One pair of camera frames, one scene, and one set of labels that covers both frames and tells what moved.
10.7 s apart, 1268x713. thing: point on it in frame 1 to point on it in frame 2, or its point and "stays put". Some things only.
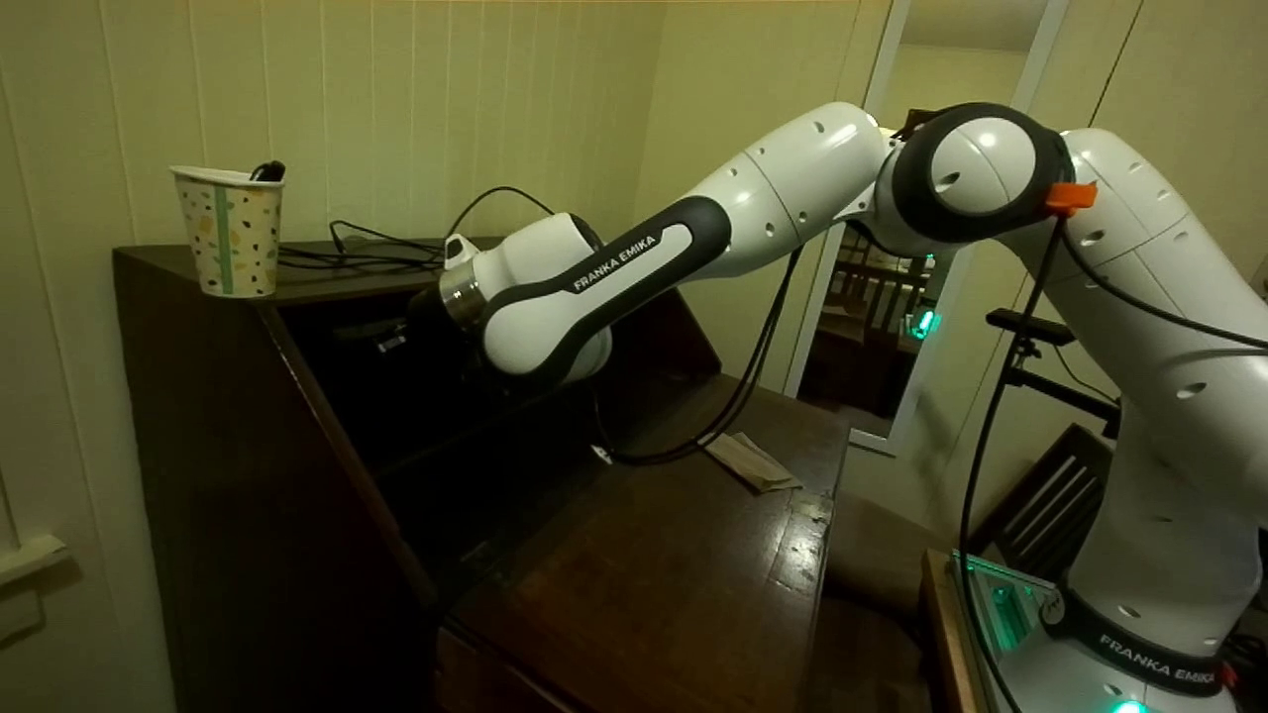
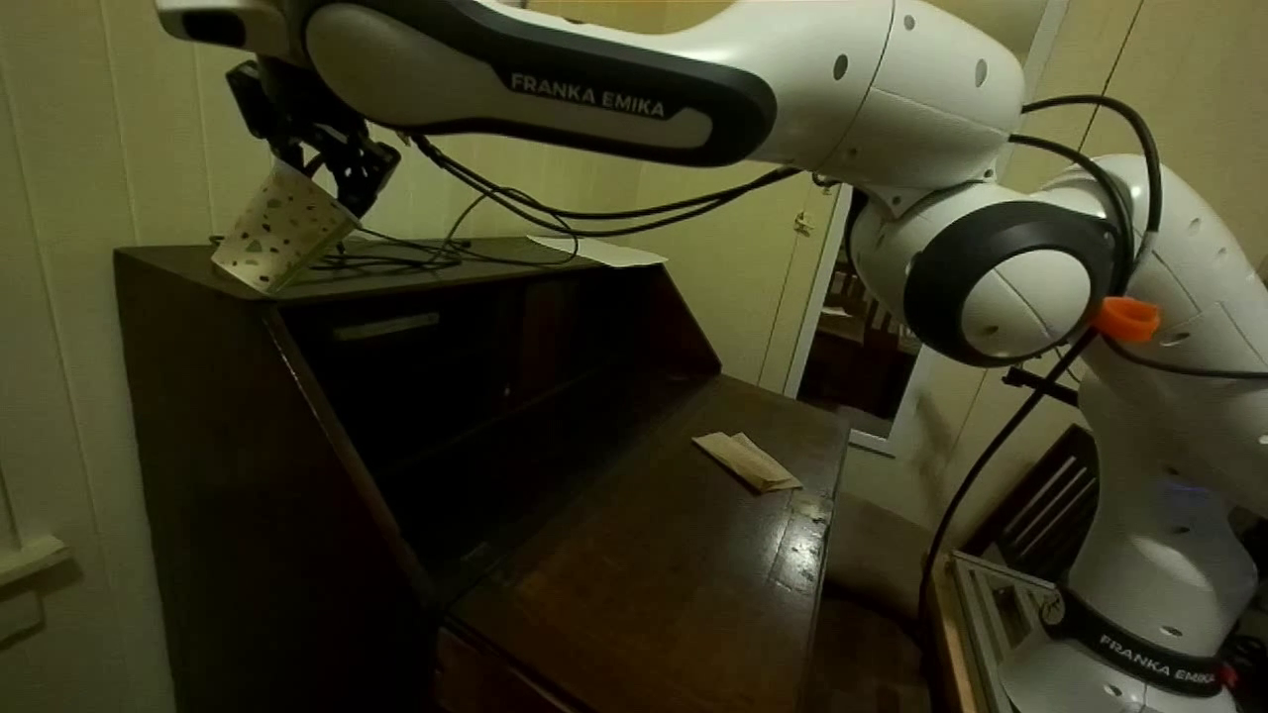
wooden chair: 1044,521 stays put
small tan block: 751,459 stays put
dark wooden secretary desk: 353,500 stays put
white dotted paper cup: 234,228 to 288,231
